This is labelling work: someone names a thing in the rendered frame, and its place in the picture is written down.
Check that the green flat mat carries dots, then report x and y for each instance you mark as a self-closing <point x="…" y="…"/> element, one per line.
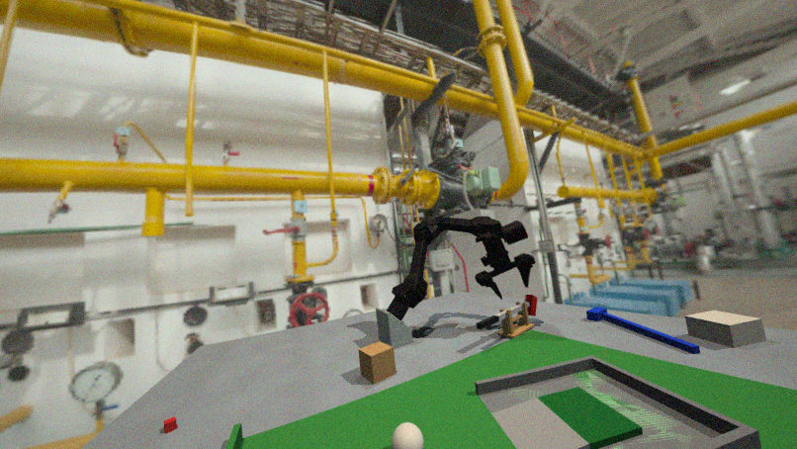
<point x="444" y="404"/>

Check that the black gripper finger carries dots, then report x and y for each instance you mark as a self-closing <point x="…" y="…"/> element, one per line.
<point x="495" y="289"/>
<point x="525" y="273"/>

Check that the small red block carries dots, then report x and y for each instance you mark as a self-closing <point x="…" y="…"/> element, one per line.
<point x="170" y="424"/>

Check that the cream white ball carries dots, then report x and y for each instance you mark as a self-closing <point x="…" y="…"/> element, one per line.
<point x="407" y="436"/>

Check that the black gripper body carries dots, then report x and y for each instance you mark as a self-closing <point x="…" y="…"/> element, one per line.
<point x="501" y="263"/>

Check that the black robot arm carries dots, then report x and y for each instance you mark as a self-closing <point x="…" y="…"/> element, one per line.
<point x="413" y="289"/>

